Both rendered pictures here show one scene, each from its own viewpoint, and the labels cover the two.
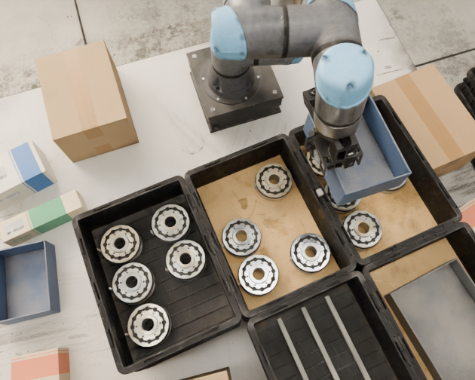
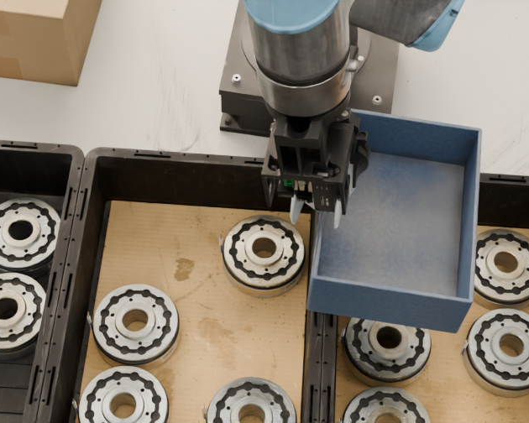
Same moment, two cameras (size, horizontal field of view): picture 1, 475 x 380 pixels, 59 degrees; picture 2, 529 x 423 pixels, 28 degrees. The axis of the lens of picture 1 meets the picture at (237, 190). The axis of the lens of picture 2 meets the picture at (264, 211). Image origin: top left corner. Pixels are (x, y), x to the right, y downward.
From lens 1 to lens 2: 39 cm
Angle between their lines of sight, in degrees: 14
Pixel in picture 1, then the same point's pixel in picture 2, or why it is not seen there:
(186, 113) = (196, 75)
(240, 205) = (175, 269)
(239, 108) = not seen: hidden behind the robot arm
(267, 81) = (374, 74)
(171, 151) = (126, 128)
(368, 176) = (403, 284)
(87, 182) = not seen: outside the picture
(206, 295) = (6, 402)
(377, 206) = (452, 405)
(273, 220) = (221, 328)
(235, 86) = not seen: hidden behind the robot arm
